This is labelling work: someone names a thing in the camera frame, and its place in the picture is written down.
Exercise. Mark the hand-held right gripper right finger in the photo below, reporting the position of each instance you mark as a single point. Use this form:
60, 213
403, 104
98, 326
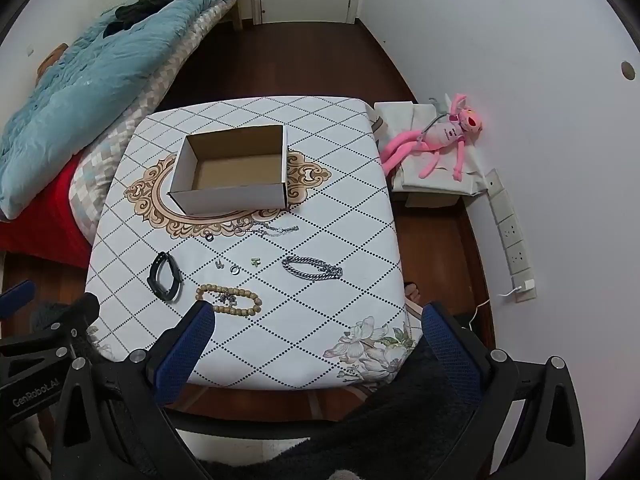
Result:
450, 355

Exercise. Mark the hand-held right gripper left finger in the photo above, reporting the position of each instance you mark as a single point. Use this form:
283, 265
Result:
182, 355

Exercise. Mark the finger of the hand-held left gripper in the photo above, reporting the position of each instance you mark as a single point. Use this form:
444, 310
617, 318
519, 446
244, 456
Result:
15, 297
75, 315

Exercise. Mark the black wristband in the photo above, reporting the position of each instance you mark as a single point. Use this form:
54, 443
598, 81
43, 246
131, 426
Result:
160, 257

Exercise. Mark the cardboard box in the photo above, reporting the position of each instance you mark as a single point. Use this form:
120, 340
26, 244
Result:
225, 202

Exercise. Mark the red blanket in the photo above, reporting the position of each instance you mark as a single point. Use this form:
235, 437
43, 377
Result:
45, 230

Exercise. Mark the person's bare foot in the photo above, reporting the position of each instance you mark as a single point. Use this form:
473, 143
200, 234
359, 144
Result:
412, 291

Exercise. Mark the dark fuzzy clothing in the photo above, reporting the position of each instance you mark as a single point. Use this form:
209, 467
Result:
375, 435

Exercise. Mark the white power strip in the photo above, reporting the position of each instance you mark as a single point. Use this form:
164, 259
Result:
512, 240

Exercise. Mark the grey checked mattress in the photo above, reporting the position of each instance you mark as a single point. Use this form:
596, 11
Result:
105, 160

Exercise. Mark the pink plush toy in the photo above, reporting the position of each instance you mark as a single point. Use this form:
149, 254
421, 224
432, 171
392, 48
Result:
445, 132

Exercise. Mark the light blue quilt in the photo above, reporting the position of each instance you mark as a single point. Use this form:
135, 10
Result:
100, 85

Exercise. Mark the brown pillow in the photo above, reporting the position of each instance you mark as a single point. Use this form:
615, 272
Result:
50, 62

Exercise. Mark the black clothing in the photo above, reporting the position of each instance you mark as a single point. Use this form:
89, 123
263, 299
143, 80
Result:
145, 7

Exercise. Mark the round wall hole cover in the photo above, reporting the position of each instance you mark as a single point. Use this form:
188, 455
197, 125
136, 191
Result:
627, 70

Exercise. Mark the wooden bed frame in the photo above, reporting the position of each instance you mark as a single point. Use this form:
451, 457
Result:
235, 15

